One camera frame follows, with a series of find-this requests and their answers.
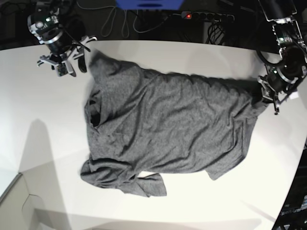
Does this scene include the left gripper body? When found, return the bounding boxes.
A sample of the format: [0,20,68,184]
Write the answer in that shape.
[258,75,299,115]

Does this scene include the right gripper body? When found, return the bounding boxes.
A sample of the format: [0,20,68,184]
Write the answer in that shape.
[36,36,97,69]

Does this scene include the grey t-shirt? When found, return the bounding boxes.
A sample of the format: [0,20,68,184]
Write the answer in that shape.
[80,52,267,197]

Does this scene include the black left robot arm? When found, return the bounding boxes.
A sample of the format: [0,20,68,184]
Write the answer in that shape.
[111,0,307,114]

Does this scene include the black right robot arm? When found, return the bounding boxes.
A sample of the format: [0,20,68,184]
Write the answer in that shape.
[27,0,97,77]

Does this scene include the blue box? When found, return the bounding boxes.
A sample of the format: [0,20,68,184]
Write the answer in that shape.
[116,0,184,10]

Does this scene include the white power strip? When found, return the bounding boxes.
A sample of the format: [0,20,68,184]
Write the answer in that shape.
[180,11,235,23]

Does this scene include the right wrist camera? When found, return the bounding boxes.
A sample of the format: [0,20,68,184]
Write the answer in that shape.
[55,63,73,77]

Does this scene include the grey looped cables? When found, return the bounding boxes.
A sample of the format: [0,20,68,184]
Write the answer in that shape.
[100,6,168,38]

